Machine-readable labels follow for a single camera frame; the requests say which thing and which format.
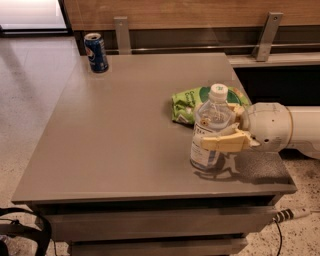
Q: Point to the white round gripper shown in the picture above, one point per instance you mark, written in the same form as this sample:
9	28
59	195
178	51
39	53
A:
270	126

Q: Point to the clear plastic tea bottle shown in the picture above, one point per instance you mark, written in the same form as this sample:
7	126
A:
211	117

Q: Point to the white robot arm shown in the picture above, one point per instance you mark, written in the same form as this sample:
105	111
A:
305	130

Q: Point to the green snack chip bag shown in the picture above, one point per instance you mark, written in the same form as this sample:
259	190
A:
184	103

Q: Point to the white power strip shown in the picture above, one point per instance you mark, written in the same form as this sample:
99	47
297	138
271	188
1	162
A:
290	214

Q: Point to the grey drawer cabinet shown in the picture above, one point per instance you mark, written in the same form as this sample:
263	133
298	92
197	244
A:
111	171

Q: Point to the blue Pepsi soda can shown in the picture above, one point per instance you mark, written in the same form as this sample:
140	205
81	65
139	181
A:
95	50

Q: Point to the right metal bracket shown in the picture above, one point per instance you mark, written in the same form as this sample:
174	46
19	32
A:
262	49

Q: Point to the metal bracket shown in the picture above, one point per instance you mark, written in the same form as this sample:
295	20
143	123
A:
122	35
262	49

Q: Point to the horizontal metal rail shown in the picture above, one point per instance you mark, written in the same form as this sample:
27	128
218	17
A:
228	49

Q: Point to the left metal bracket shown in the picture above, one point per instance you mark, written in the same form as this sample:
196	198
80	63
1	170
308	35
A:
122	35

